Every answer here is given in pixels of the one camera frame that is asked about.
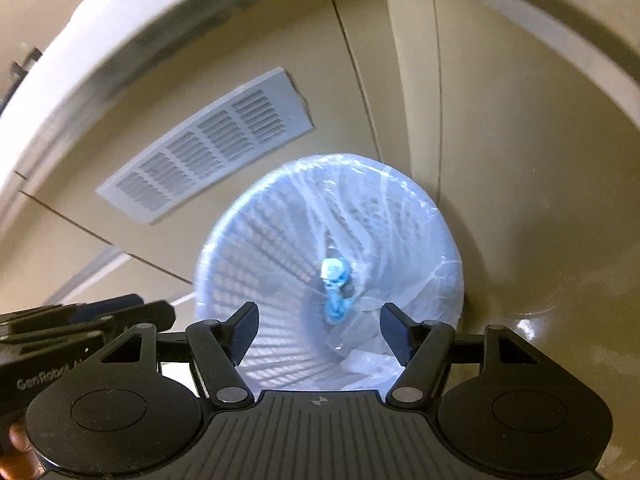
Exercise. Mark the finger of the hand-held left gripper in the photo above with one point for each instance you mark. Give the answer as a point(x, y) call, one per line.
point(150, 316)
point(110, 306)

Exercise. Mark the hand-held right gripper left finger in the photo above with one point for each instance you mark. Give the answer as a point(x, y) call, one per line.
point(247, 330)

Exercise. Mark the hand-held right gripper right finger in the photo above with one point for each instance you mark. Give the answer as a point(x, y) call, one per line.
point(395, 332)

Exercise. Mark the clear plastic bin liner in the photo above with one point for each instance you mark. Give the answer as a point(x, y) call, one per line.
point(425, 280)

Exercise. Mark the pale blue mesh waste basket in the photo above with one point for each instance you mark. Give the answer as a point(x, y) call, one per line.
point(250, 260)

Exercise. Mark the blue wrapper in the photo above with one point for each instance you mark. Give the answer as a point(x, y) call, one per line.
point(332, 270)

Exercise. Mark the person's left hand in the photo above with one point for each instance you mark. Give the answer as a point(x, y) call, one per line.
point(19, 442)

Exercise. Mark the grey louvred vent grille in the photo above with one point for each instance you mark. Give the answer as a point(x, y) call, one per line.
point(200, 145)

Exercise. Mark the beige kitchen cabinet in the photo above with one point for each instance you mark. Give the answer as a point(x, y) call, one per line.
point(450, 110)

